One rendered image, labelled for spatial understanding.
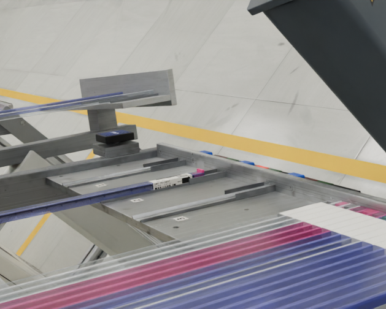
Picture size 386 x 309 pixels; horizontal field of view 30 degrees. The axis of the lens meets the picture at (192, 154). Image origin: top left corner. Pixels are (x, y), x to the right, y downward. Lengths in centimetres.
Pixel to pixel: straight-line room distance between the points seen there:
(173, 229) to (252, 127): 165
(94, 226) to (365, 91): 59
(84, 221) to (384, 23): 66
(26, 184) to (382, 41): 68
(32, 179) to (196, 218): 35
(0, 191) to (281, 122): 140
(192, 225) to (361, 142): 129
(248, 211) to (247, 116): 167
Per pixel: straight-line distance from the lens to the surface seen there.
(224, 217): 81
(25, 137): 185
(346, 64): 141
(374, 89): 145
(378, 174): 193
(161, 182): 95
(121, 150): 114
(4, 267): 195
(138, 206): 89
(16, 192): 109
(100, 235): 138
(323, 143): 214
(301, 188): 87
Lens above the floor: 126
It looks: 29 degrees down
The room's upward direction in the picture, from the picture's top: 48 degrees counter-clockwise
